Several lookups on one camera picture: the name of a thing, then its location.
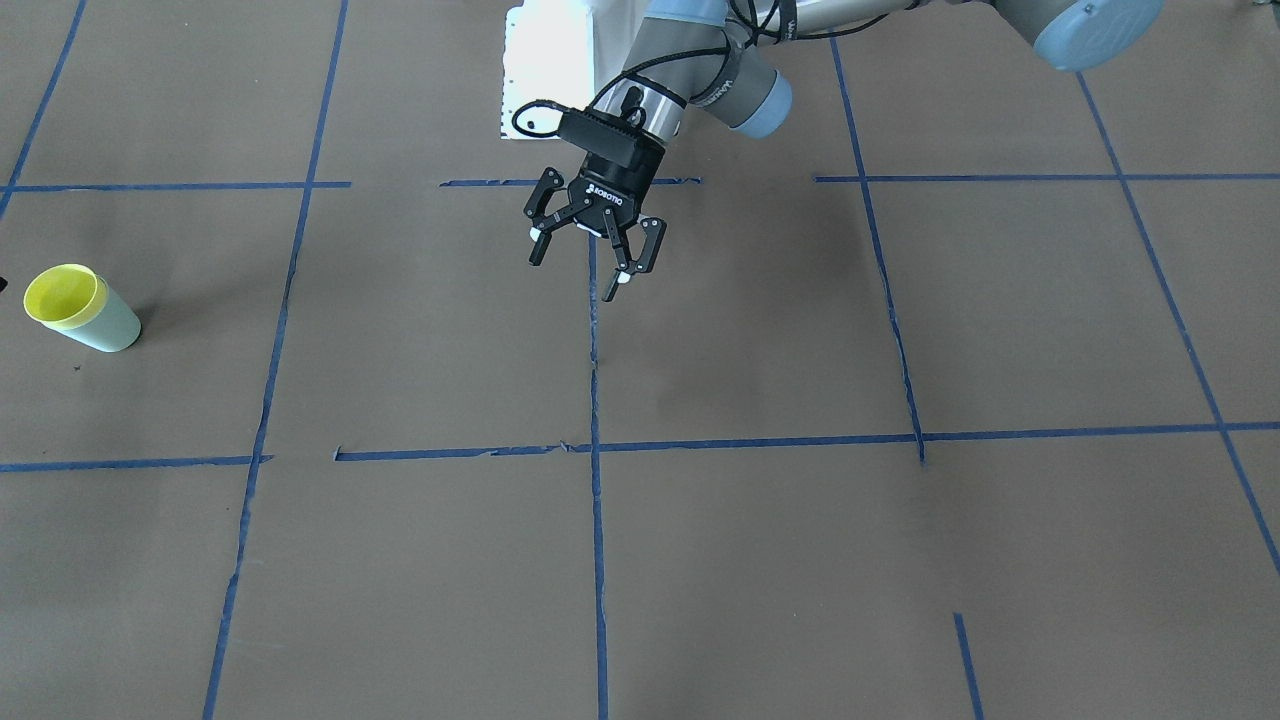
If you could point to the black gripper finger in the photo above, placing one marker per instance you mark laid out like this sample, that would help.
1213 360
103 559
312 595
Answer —
554 203
626 265

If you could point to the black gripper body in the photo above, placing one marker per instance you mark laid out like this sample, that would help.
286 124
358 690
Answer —
612 185

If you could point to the yellow plastic cup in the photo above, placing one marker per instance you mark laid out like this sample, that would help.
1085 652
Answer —
66 297

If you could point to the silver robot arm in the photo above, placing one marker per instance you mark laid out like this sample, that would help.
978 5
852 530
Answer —
710 56

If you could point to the green plastic cup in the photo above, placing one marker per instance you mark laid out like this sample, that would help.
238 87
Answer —
112 327

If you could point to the white camera mast base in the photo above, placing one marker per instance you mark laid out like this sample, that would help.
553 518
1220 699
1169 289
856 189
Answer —
561 51

